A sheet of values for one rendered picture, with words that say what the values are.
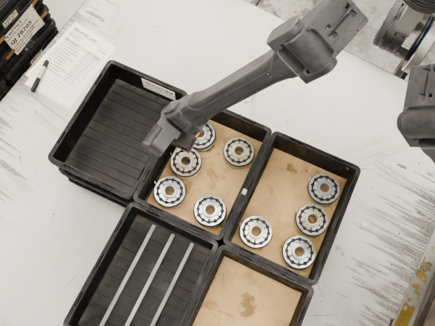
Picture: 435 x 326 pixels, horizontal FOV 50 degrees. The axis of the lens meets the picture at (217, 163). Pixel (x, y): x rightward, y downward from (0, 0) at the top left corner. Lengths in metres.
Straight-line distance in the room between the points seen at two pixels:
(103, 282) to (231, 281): 0.39
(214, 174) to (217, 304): 0.41
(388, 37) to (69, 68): 1.16
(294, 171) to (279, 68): 0.76
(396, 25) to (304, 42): 0.67
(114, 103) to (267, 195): 0.62
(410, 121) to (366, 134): 0.96
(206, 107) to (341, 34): 0.33
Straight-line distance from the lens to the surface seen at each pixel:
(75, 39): 2.00
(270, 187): 1.54
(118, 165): 1.58
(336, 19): 0.83
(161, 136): 1.11
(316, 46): 0.82
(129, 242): 1.51
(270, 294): 1.48
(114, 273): 1.51
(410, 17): 1.41
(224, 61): 1.88
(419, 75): 0.89
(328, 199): 1.54
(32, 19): 2.50
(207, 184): 1.53
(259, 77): 0.88
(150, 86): 1.62
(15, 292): 1.73
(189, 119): 1.05
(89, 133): 1.65
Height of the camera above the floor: 2.30
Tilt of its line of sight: 71 degrees down
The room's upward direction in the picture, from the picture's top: 3 degrees clockwise
